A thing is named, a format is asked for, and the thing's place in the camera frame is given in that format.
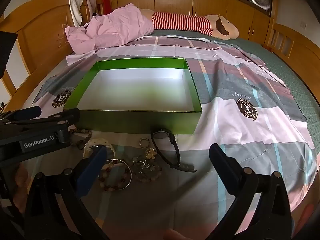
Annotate dark stone bead bracelet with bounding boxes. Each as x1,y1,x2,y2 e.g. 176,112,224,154
69,127,92,151

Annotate plaid printed bed sheet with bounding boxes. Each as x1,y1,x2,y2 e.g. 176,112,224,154
24,35,318,240

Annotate wooden bed footboard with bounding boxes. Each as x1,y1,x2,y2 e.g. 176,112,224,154
262,22,320,88

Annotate person's left hand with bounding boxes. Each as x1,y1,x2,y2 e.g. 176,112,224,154
14,165,28,214

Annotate pink hanging garment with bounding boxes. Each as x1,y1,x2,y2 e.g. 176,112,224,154
83,0,97,18

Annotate wooden headboard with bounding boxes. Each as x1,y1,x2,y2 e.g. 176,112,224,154
0,0,113,113

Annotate white chunky bracelet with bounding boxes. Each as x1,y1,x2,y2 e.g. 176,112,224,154
83,140,116,158

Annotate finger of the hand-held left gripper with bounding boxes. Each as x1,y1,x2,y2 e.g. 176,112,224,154
10,108,81,131
4,106,42,123

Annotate white hanging garment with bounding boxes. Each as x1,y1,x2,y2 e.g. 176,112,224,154
67,0,84,27

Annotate silver bangle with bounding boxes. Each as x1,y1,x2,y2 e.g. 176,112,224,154
100,159,133,191

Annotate green cardboard box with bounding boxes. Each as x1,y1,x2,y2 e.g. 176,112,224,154
62,57,203,135

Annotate striped plush toy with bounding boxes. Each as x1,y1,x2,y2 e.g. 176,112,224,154
139,9,240,41

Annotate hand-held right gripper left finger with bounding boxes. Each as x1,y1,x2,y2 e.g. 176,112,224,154
24,145,110,240

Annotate pink crumpled blanket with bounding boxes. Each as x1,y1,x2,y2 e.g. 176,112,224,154
65,3,155,55

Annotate red amber bead bracelet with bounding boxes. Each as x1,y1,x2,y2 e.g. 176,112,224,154
98,160,132,192

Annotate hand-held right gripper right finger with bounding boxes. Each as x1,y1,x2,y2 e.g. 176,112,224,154
207,143,294,240

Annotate pale bead bracelet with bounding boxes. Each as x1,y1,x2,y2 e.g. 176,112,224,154
132,156,163,183

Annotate red hanging garment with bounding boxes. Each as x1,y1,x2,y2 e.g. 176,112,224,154
101,0,112,15

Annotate wooden wall cabinets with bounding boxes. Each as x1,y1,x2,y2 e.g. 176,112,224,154
110,0,273,40

